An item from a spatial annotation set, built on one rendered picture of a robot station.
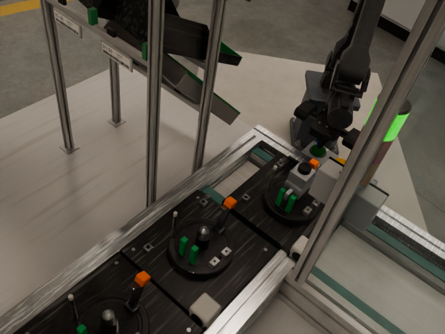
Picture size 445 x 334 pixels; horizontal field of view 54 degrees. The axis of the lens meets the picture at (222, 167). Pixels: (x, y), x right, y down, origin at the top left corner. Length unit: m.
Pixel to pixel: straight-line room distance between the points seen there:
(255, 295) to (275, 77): 0.94
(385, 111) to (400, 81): 0.05
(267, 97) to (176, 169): 0.48
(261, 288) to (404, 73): 0.53
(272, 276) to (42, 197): 0.61
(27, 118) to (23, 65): 1.78
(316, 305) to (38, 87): 2.37
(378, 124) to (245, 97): 0.92
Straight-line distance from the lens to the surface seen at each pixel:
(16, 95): 2.94
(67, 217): 1.15
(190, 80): 0.99
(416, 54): 0.59
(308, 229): 1.04
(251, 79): 1.62
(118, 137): 1.33
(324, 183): 0.79
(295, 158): 1.20
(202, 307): 0.87
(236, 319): 0.90
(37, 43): 3.40
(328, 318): 0.99
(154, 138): 0.92
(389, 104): 0.64
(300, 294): 0.99
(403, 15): 4.17
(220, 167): 1.12
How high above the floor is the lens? 1.77
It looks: 46 degrees down
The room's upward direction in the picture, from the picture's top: 11 degrees clockwise
